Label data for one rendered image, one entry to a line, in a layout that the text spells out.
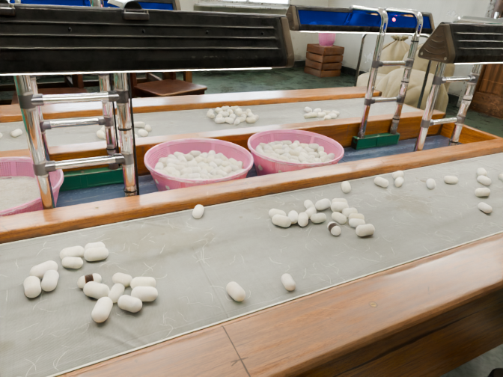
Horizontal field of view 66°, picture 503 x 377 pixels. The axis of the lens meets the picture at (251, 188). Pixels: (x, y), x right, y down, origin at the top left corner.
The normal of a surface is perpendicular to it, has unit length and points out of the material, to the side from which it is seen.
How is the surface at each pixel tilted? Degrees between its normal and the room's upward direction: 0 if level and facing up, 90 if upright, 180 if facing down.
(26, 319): 0
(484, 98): 90
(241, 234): 0
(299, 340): 0
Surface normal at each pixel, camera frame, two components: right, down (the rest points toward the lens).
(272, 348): 0.07, -0.89
